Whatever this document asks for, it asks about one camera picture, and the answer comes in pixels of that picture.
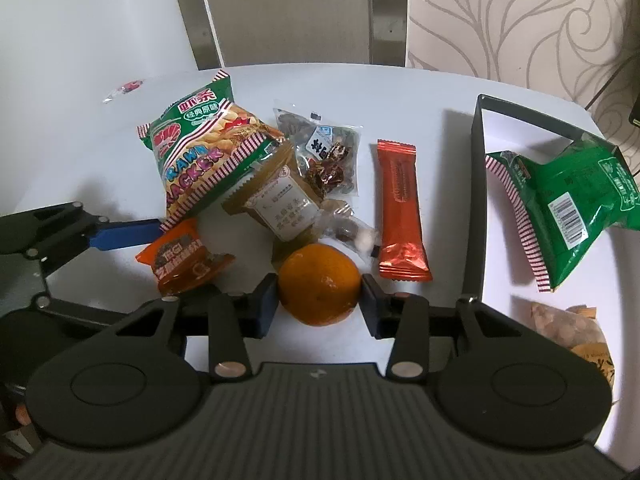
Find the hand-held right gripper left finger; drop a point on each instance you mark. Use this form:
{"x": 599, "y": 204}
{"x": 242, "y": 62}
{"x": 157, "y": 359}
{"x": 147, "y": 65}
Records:
{"x": 267, "y": 306}

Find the small clear candy packet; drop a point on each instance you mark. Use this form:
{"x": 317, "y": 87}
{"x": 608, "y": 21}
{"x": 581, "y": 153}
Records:
{"x": 350, "y": 232}

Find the long orange snack bar packet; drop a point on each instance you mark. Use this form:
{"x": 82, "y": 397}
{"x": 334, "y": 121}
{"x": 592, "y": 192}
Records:
{"x": 400, "y": 210}

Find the black tray box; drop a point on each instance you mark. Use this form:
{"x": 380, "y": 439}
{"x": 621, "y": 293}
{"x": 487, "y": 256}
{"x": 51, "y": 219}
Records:
{"x": 477, "y": 210}

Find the clear sunflower seed packet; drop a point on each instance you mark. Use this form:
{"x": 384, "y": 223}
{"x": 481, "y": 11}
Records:
{"x": 300, "y": 130}

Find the brown pastry packet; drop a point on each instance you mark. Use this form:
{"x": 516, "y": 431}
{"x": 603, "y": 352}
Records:
{"x": 285, "y": 205}

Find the small orange snack packet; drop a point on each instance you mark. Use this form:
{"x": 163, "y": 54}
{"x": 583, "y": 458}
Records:
{"x": 185, "y": 260}

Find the clear peanut packet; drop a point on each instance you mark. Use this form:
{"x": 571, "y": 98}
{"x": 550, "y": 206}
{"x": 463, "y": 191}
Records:
{"x": 570, "y": 327}

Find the dark red candy packet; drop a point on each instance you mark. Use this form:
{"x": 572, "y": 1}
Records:
{"x": 327, "y": 172}

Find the mandarin orange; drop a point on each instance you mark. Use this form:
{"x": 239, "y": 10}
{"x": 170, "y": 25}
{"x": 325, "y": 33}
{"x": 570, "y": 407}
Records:
{"x": 320, "y": 285}

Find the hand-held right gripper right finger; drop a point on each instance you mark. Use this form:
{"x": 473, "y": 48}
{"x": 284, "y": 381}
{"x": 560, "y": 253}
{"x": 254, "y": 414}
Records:
{"x": 370, "y": 306}

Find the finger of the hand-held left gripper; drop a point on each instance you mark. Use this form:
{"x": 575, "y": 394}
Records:
{"x": 75, "y": 306}
{"x": 130, "y": 234}

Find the small red white candy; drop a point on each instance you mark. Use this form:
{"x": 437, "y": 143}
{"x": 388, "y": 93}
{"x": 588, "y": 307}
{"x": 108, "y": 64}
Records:
{"x": 131, "y": 86}

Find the green striped cracker bag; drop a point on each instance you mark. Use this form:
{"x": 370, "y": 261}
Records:
{"x": 200, "y": 160}
{"x": 575, "y": 195}

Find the black wall television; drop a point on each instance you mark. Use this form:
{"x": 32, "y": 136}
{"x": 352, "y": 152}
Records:
{"x": 636, "y": 90}

